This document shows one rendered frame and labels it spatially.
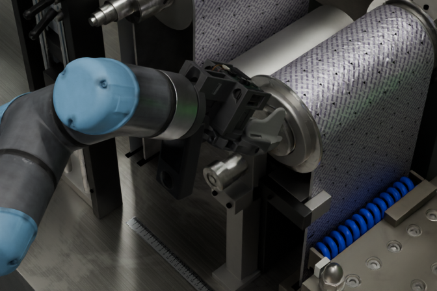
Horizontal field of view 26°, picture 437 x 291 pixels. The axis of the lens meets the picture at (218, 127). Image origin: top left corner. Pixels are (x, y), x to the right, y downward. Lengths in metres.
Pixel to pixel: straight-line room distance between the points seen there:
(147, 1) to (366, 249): 0.48
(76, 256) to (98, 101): 0.68
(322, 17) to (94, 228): 0.51
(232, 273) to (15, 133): 0.62
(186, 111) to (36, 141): 0.16
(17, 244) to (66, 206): 0.71
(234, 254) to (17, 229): 0.61
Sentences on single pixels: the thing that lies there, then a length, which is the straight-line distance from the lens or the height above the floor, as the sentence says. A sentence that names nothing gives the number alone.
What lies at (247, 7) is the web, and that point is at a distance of 1.38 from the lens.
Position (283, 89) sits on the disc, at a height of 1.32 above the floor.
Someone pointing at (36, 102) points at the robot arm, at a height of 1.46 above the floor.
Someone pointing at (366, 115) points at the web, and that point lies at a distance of 1.29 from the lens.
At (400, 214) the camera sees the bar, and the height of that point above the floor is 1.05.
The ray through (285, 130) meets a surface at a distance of 1.22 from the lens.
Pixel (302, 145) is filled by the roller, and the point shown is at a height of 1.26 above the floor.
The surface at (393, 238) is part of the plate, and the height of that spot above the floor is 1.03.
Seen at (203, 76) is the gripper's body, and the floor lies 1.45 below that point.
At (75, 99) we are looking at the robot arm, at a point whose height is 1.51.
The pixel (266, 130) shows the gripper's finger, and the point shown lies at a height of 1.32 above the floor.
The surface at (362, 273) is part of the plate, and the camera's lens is 1.39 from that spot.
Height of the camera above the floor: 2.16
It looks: 47 degrees down
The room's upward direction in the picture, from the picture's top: straight up
